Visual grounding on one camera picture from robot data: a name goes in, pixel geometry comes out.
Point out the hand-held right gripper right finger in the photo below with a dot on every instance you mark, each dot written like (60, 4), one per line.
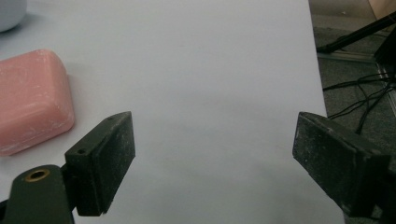
(333, 161)

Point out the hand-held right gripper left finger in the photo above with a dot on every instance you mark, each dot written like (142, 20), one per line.
(102, 161)

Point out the pink soap bar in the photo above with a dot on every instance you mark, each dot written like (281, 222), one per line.
(31, 99)

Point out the black stand leg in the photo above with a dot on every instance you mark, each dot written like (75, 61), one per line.
(358, 32)

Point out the white bowl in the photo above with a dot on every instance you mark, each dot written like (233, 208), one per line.
(9, 12)

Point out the metal floor rail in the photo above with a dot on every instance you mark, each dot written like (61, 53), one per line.
(345, 56)

